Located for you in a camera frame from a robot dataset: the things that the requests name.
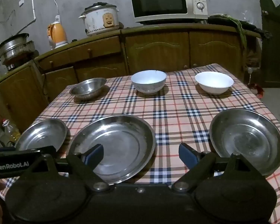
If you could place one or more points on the wooden kitchen cabinet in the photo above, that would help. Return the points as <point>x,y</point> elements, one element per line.
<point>154,49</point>

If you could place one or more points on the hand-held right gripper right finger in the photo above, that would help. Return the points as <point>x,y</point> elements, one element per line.
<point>186,155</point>

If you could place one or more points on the large steel plate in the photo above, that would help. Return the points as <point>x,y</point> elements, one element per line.
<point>121,142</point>

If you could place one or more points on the dark flat tray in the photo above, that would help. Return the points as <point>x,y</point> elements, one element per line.
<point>219,19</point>

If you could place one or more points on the orange electric kettle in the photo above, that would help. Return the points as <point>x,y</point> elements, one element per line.
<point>59,33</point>

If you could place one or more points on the white microwave oven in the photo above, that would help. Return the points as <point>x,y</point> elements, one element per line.
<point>163,2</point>

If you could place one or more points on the plaid tablecloth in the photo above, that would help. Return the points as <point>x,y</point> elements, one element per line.
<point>177,112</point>

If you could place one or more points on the medium steel plate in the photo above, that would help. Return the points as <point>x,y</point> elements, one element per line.
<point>247,133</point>

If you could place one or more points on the brown cloth bag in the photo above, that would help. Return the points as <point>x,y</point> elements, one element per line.
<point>253,53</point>

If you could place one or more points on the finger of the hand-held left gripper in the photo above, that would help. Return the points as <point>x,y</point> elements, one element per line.
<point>46,150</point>

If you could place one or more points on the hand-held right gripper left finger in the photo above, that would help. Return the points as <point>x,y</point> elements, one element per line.
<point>93,155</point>

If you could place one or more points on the white rice cooker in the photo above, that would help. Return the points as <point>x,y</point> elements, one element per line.
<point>95,21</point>

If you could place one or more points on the gas stove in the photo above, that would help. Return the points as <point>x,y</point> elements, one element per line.
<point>11,66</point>

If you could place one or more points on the small steel plate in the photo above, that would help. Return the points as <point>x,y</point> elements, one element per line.
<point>42,133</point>

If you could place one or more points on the red bag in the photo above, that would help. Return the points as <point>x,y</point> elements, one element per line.
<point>259,92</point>

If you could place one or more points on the shallow white bowl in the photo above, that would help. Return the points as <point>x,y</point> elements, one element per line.
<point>214,81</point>

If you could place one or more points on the white wall switch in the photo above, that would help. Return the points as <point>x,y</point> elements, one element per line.
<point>21,2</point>

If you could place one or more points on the white power strip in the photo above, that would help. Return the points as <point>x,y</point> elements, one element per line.
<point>57,18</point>

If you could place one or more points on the dark green door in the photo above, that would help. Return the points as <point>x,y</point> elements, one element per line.
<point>275,51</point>

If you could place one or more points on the steel bowl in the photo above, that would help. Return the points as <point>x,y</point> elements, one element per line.
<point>87,88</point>

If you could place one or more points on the cooking oil bottle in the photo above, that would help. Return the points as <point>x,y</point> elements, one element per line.
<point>11,133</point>

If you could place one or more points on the steel steamer pot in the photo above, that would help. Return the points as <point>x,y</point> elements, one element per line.
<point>14,44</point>

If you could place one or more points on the deep white bowl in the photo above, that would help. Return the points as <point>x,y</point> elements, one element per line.
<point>149,84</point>

